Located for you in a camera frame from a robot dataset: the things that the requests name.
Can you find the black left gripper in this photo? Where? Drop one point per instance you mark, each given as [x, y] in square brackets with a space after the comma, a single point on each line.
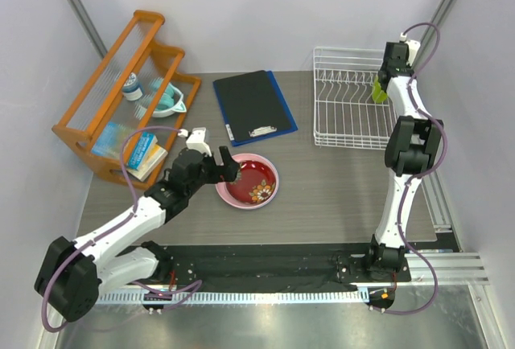
[230, 174]

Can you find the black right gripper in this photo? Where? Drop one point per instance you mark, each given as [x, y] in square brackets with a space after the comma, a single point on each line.
[405, 66]

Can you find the pink plate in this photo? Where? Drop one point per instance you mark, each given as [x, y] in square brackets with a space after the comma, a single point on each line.
[222, 190]

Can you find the red floral plate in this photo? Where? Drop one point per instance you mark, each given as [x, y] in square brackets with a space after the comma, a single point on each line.
[255, 183]

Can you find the lime green plate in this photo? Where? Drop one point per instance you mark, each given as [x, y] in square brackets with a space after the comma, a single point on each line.
[379, 96]

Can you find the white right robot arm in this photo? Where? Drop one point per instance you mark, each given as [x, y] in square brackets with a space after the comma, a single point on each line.
[411, 151]

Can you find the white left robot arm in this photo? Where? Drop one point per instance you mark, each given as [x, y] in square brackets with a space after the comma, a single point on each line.
[75, 273]

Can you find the orange wooden shelf rack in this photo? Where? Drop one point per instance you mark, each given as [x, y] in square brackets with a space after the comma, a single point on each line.
[137, 51]

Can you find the blue black clipboard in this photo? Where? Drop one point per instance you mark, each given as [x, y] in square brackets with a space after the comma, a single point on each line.
[253, 107]

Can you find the blue white book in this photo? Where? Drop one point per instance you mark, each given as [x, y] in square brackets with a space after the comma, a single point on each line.
[145, 157]

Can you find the white bowl with teal items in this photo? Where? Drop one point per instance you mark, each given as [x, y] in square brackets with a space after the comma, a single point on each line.
[170, 103]

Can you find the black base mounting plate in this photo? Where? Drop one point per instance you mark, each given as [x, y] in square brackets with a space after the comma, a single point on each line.
[274, 268]

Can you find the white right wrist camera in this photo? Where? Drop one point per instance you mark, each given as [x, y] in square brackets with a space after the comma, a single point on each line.
[413, 47]

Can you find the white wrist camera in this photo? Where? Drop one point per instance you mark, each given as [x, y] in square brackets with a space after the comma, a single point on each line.
[413, 47]
[197, 140]

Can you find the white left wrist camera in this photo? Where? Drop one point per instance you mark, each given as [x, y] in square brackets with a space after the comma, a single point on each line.
[197, 140]

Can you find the white wire dish rack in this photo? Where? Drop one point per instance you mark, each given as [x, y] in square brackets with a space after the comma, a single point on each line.
[345, 113]

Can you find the white slotted cable duct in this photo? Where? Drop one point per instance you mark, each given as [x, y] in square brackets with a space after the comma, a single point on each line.
[138, 296]

